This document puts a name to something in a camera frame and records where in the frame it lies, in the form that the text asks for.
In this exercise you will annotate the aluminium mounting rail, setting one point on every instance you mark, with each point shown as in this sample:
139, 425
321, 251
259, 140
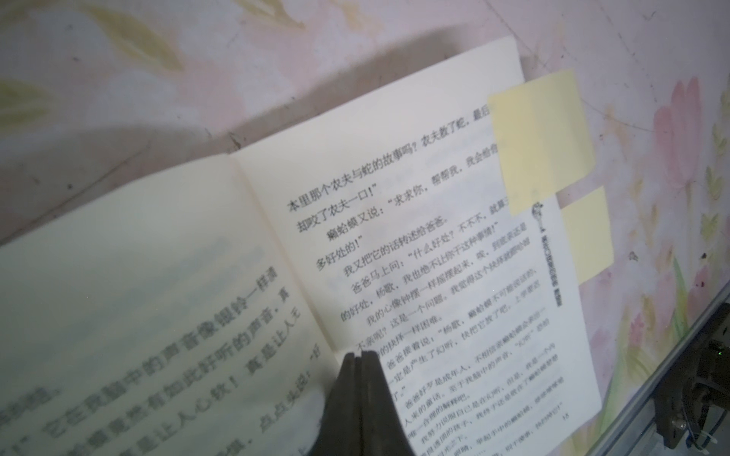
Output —
634, 431

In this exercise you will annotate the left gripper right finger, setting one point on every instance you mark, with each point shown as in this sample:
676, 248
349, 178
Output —
381, 429

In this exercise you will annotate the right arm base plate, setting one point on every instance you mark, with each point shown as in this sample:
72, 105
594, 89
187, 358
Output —
692, 399

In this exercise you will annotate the pale yellow sticky note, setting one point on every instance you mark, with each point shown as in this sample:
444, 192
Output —
542, 138
588, 227

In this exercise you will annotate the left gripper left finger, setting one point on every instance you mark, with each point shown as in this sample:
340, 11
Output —
340, 433

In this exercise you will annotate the yellow children's book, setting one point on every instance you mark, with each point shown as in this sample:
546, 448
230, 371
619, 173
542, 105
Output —
207, 309

